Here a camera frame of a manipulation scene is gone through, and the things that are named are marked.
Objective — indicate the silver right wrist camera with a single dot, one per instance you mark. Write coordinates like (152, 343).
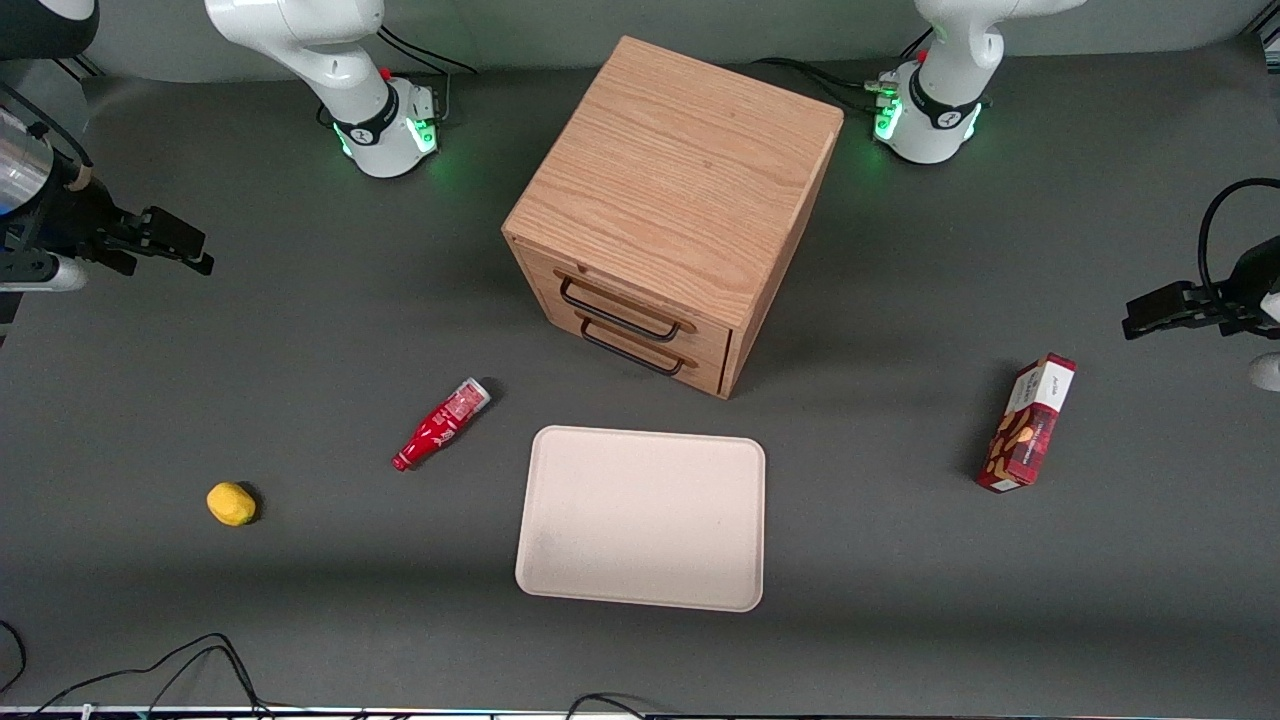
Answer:
(45, 272)

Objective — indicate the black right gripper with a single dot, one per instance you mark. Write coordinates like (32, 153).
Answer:
(72, 222)

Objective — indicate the yellow lemon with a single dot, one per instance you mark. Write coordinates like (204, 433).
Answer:
(231, 503)

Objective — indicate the beige plastic tray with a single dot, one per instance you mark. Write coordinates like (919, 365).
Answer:
(642, 517)

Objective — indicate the wooden drawer cabinet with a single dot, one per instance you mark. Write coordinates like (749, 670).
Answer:
(680, 180)

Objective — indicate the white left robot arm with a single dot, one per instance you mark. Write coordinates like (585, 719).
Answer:
(945, 95)

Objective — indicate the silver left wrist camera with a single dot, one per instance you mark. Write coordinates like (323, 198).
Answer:
(1268, 371)

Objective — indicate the red plaid shortbread box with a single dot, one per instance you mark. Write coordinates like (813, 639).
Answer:
(1028, 425)

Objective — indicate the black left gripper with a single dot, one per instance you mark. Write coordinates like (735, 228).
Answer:
(1252, 283)

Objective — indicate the red ketchup bottle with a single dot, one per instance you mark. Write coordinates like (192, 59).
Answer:
(440, 425)

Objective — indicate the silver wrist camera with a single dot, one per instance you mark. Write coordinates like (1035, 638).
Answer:
(45, 272)
(1268, 371)

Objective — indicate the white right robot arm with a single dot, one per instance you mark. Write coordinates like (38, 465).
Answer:
(330, 60)

